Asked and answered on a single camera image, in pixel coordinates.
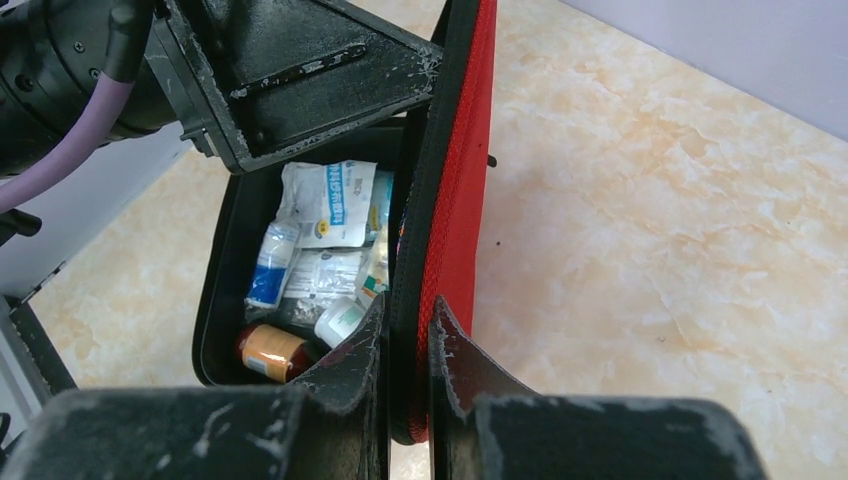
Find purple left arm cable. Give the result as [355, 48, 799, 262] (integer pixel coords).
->
[0, 69, 137, 215]

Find bandage roll packet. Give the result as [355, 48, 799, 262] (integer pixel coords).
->
[356, 226, 390, 308]

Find red black medicine kit case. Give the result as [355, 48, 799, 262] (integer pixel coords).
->
[192, 1, 497, 445]

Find blue gauze packet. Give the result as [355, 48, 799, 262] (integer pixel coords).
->
[276, 160, 377, 249]

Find white blue tube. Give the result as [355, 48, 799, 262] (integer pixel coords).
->
[245, 221, 300, 309]

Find brown bottle orange cap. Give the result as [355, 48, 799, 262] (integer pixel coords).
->
[236, 324, 316, 384]

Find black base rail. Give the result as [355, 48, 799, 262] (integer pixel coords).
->
[1, 297, 77, 436]

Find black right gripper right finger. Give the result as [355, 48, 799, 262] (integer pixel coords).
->
[428, 298, 767, 479]

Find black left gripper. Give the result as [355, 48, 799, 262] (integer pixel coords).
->
[145, 1, 443, 174]

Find white bottle green label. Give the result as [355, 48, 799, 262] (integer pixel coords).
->
[314, 297, 366, 349]

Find small teal pad packet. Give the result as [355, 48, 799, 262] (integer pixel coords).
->
[365, 170, 394, 243]

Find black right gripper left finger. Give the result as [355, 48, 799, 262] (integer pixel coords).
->
[1, 294, 391, 479]

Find clear bag wipe sachets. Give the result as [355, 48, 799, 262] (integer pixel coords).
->
[274, 248, 368, 326]

